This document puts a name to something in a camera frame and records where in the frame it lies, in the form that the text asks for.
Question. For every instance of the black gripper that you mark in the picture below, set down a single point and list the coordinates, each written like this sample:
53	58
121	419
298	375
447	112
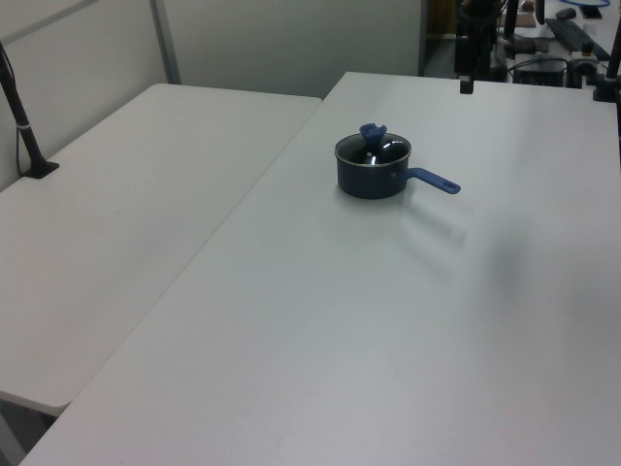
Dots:
478	19

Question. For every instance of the glass lid with blue knob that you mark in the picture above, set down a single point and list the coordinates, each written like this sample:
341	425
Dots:
372	132

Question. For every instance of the thin black pole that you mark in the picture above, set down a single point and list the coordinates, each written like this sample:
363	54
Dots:
509	19

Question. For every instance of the black electronics box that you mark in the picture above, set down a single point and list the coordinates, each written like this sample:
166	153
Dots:
541	73

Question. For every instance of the black keyboard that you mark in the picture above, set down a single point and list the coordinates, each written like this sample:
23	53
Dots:
567	31

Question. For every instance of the black computer mouse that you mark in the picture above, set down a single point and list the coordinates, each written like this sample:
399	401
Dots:
565	13

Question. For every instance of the black phone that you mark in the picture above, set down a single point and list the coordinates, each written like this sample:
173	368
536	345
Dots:
592	11

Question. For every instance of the black pole with table clamp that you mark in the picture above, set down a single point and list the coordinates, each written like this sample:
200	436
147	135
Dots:
604	89

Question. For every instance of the white side table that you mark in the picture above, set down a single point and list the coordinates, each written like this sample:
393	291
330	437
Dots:
121	218

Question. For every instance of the black camera pole with base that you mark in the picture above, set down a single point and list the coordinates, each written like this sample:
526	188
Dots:
29	141

